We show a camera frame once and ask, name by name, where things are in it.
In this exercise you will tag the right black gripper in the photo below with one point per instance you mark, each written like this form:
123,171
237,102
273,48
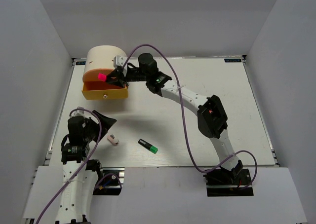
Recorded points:
120,80

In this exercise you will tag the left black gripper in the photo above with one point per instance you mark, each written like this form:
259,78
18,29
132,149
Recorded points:
107,123

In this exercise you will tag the pink cap black highlighter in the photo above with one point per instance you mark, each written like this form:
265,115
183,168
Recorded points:
102,77

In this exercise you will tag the cream cylindrical desk organizer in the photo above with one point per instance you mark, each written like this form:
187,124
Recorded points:
100,60

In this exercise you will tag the green cap black highlighter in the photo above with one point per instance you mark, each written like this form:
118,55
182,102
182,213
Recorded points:
148,146

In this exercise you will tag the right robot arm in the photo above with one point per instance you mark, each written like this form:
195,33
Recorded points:
211,116

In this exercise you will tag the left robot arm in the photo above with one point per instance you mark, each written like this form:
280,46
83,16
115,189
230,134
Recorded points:
80,173

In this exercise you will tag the blue logo sticker left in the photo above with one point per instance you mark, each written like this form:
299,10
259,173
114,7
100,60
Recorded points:
80,62

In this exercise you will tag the blue logo sticker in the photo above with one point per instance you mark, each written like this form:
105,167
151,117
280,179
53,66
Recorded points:
232,60
80,62

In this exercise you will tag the blue logo sticker right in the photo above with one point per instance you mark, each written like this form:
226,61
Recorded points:
232,60

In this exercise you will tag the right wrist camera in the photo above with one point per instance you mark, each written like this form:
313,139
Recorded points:
120,61

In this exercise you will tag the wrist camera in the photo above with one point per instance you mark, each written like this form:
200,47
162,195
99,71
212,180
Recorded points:
120,61
79,111

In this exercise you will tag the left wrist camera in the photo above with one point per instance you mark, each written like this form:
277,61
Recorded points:
79,111

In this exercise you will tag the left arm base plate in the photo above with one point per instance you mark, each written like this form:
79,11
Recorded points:
110,185

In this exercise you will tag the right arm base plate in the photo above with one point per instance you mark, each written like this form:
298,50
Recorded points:
219,184

